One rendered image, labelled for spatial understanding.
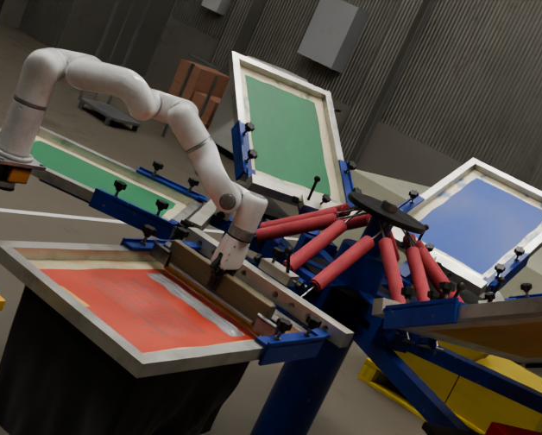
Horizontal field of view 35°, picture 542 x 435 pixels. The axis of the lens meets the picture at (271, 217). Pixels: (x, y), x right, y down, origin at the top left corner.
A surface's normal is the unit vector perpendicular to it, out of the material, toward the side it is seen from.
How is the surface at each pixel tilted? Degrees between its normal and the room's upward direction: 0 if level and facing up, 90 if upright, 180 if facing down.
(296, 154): 32
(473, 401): 90
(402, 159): 90
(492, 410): 90
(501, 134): 90
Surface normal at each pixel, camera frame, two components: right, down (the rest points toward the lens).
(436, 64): -0.58, -0.07
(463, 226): 0.06, -0.78
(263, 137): 0.54, -0.56
